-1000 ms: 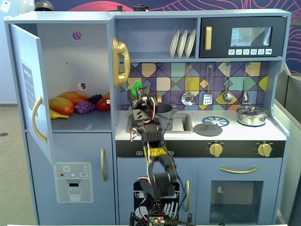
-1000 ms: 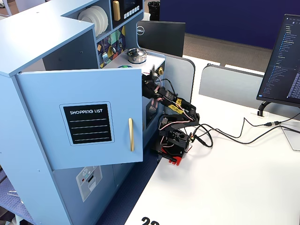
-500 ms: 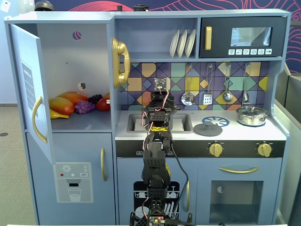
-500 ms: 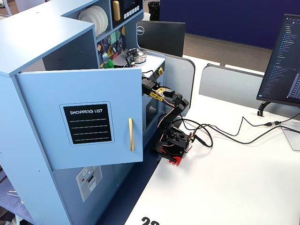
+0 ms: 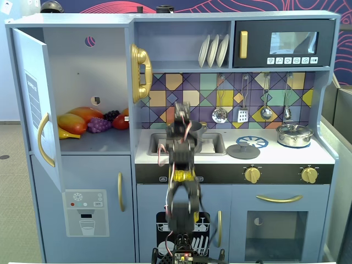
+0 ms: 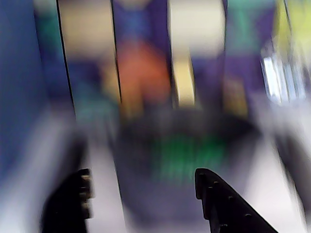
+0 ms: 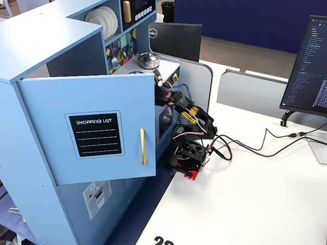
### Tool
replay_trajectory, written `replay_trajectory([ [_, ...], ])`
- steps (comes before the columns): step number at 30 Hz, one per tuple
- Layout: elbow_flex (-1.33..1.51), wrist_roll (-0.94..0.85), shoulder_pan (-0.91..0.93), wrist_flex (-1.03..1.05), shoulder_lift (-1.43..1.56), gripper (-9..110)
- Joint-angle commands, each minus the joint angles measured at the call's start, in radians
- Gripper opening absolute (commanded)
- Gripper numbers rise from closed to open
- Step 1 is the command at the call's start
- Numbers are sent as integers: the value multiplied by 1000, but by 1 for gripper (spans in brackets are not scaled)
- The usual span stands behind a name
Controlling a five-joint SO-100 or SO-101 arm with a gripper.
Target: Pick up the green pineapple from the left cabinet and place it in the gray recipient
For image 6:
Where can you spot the orange toy item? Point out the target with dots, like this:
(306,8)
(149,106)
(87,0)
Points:
(142,72)

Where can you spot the yellow-green toy item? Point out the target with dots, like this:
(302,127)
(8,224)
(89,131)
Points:
(295,26)

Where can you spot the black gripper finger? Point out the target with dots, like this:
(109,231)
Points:
(230,211)
(65,208)

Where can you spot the clear plastic container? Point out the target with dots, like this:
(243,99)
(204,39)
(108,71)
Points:
(279,77)

